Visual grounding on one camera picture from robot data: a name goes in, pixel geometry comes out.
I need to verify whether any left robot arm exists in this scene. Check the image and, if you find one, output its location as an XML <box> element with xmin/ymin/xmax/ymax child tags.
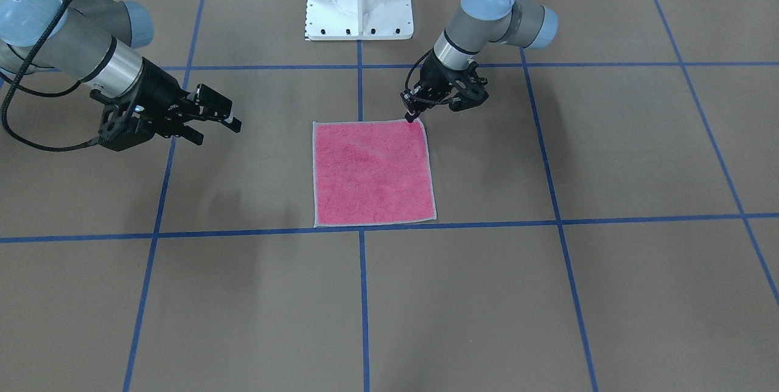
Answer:
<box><xmin>400</xmin><ymin>0</ymin><xmax>559</xmax><ymax>123</ymax></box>

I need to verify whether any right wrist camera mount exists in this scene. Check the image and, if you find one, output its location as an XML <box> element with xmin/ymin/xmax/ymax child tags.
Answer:
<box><xmin>89</xmin><ymin>89</ymin><xmax>155</xmax><ymax>152</ymax></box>

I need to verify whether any pink and grey towel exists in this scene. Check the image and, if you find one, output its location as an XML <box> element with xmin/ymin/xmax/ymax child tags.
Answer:
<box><xmin>312</xmin><ymin>119</ymin><xmax>438</xmax><ymax>226</ymax></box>

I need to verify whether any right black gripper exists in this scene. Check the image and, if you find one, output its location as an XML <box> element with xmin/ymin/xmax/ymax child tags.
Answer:
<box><xmin>134</xmin><ymin>58</ymin><xmax>242</xmax><ymax>146</ymax></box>

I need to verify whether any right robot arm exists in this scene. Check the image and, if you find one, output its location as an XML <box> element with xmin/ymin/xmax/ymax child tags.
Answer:
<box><xmin>2</xmin><ymin>0</ymin><xmax>242</xmax><ymax>152</ymax></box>

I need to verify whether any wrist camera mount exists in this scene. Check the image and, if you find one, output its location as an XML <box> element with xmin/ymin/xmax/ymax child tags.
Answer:
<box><xmin>89</xmin><ymin>89</ymin><xmax>155</xmax><ymax>152</ymax></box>
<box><xmin>447</xmin><ymin>61</ymin><xmax>489</xmax><ymax>112</ymax></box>

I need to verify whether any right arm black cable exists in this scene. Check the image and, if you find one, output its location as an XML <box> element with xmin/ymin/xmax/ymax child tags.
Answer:
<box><xmin>0</xmin><ymin>0</ymin><xmax>101</xmax><ymax>153</ymax></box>

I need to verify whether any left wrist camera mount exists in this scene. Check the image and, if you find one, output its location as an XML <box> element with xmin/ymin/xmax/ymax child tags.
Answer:
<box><xmin>447</xmin><ymin>61</ymin><xmax>489</xmax><ymax>112</ymax></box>

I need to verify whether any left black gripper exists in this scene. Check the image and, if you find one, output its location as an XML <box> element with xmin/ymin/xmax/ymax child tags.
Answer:
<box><xmin>400</xmin><ymin>50</ymin><xmax>473</xmax><ymax>123</ymax></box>

